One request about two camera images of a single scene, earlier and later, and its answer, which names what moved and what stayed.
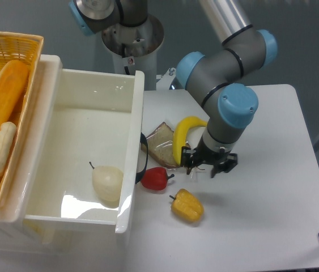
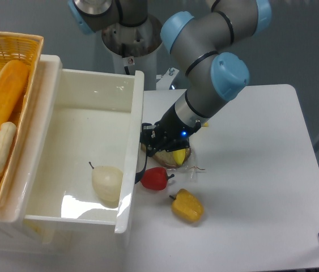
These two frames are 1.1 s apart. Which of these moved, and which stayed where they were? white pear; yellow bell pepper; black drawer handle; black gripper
Moved: black gripper
Stayed: white pear; yellow bell pepper; black drawer handle
